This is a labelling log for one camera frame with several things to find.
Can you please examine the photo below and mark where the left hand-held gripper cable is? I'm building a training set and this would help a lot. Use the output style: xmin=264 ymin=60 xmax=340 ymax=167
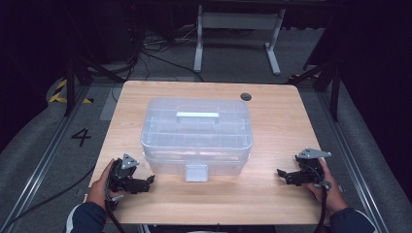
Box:
xmin=104 ymin=193 xmax=128 ymax=233

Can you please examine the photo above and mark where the bundle of black floor cables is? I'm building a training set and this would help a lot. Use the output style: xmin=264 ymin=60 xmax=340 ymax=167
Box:
xmin=124 ymin=25 xmax=206 ymax=83

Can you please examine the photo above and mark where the right hand-held gripper cable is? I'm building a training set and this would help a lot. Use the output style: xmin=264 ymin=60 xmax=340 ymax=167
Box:
xmin=311 ymin=184 xmax=328 ymax=233

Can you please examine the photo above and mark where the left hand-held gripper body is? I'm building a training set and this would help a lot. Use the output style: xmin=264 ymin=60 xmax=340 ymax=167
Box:
xmin=106 ymin=152 xmax=146 ymax=202

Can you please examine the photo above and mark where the person's right hand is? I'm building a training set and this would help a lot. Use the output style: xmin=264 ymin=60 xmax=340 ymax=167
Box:
xmin=305 ymin=157 xmax=350 ymax=216

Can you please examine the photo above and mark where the long black floor cable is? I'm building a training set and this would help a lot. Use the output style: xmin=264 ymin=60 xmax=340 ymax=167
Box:
xmin=0 ymin=164 xmax=97 ymax=233

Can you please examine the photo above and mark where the clear plastic storage box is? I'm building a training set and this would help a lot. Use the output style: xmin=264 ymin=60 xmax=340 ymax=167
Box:
xmin=139 ymin=97 xmax=255 ymax=183

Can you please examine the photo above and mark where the white metal table frame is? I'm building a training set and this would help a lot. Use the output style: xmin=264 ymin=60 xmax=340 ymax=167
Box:
xmin=192 ymin=4 xmax=287 ymax=77

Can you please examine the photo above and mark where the black tripod stand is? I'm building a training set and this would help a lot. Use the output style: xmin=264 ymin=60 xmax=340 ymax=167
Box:
xmin=287 ymin=57 xmax=345 ymax=123
xmin=62 ymin=52 xmax=126 ymax=117

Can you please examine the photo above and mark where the hand-held gripper cable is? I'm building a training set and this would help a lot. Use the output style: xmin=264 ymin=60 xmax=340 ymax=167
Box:
xmin=104 ymin=193 xmax=128 ymax=233
xmin=311 ymin=184 xmax=328 ymax=233

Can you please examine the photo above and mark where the metal floor rail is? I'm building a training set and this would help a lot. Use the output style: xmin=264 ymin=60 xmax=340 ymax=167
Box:
xmin=0 ymin=84 xmax=92 ymax=233
xmin=315 ymin=90 xmax=392 ymax=233

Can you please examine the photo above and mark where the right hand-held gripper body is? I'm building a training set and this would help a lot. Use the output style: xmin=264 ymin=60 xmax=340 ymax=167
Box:
xmin=293 ymin=148 xmax=333 ymax=192

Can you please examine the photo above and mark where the person's left hand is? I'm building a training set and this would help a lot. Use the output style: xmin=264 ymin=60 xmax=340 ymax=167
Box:
xmin=85 ymin=158 xmax=126 ymax=212

